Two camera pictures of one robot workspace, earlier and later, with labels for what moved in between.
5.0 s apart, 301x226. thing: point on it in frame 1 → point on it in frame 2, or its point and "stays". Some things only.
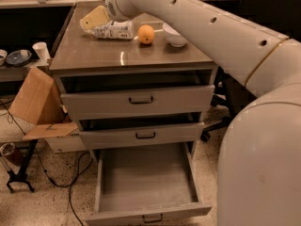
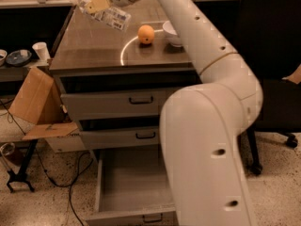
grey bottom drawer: x=145 y=183 stays
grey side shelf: x=18 y=73 stays
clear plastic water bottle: x=114 y=29 → x=100 y=6
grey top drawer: x=114 y=97 stays
